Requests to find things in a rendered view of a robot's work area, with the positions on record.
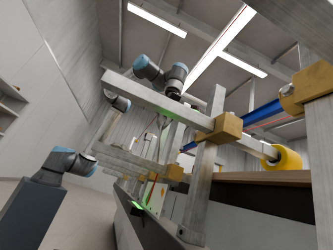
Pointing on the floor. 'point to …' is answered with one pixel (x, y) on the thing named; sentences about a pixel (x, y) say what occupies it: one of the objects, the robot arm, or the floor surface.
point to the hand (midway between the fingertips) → (161, 127)
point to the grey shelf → (10, 107)
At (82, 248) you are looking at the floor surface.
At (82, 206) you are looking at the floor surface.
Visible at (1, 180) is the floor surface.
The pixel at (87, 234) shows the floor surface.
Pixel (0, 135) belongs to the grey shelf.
